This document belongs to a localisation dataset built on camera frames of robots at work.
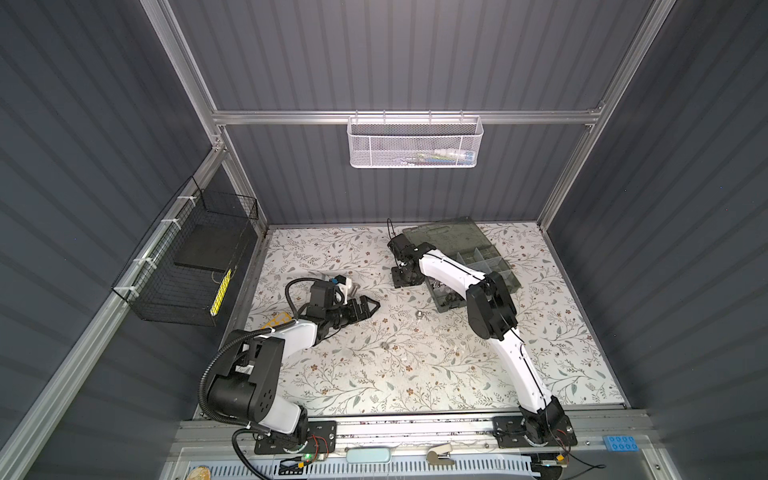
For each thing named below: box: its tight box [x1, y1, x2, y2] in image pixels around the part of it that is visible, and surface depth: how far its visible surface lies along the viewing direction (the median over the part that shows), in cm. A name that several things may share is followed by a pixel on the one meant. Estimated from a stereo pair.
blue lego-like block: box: [603, 435, 639, 452], surface depth 72 cm
